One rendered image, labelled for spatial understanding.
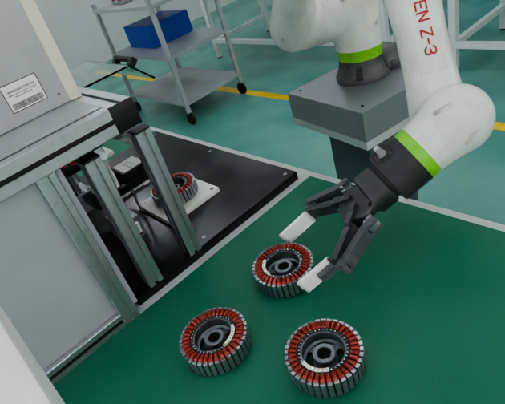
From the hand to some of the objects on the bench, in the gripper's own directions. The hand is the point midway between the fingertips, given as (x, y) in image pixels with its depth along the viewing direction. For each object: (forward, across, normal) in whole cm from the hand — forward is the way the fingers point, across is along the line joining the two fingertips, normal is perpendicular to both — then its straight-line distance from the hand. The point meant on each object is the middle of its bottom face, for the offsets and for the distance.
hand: (296, 257), depth 80 cm
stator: (+4, 0, +2) cm, 4 cm away
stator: (+19, -35, -11) cm, 41 cm away
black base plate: (+28, -44, -12) cm, 54 cm away
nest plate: (+20, -35, -10) cm, 41 cm away
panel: (+44, -31, -24) cm, 58 cm away
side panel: (+39, +4, -19) cm, 44 cm away
